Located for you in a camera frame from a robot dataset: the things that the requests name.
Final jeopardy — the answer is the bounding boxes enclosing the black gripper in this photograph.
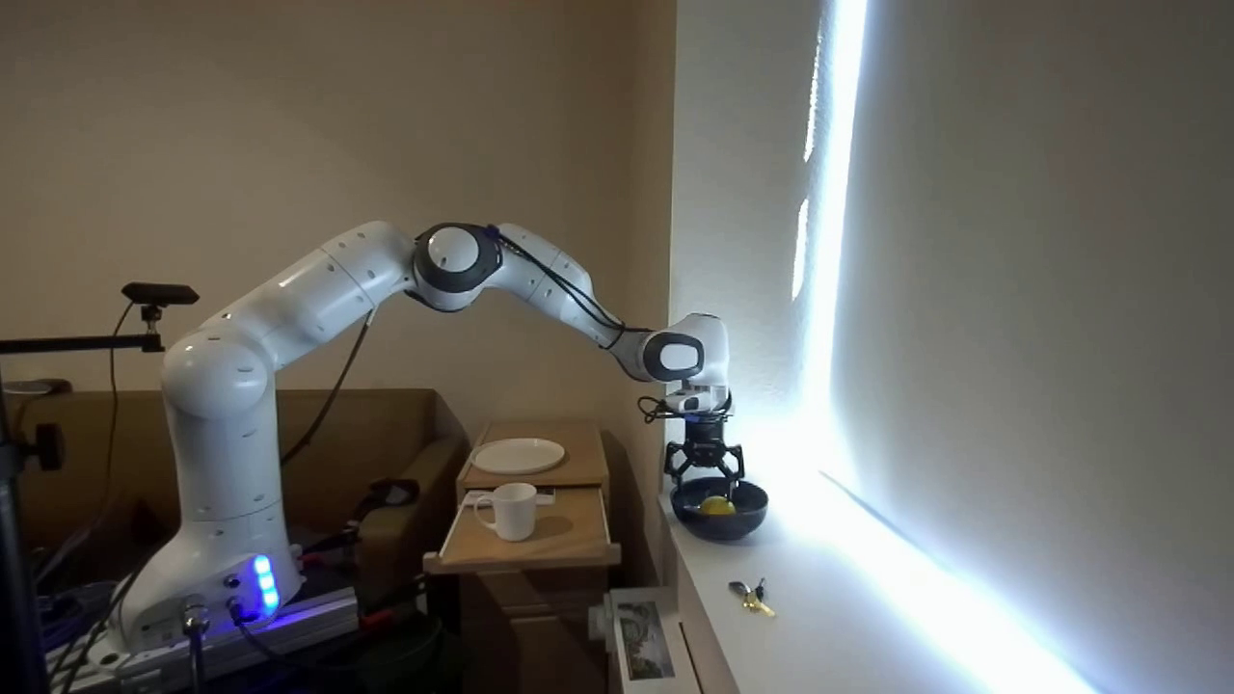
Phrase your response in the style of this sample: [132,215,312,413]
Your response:
[663,395,743,493]

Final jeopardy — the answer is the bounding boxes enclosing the yellow lemon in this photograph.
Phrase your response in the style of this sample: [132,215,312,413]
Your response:
[699,495,736,515]

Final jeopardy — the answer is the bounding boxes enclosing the wooden top drawer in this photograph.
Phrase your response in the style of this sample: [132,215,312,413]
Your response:
[424,490,619,573]

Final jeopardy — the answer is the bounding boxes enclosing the white cup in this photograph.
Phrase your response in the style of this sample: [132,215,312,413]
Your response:
[478,481,540,542]

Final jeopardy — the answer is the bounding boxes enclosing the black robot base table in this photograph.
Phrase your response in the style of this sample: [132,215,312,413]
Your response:
[45,576,438,694]

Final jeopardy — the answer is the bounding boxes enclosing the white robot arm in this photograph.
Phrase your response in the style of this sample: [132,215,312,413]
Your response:
[113,218,732,646]

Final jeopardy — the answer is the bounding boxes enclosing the wooden drawer cabinet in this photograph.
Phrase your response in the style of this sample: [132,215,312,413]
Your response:
[437,420,619,694]

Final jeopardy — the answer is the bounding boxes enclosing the dark blue bowl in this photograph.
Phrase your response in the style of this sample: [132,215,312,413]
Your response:
[672,476,767,542]

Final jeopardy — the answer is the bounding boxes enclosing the small keys on sill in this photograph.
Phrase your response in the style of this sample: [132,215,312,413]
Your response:
[730,576,774,618]

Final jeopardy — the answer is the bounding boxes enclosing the white round plate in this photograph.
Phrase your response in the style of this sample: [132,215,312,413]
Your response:
[473,434,568,474]

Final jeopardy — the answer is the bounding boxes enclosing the white radiator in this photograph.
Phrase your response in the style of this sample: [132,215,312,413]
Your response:
[586,584,703,694]

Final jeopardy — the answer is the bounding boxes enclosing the black camera on stand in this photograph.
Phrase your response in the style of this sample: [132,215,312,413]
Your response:
[123,282,198,323]

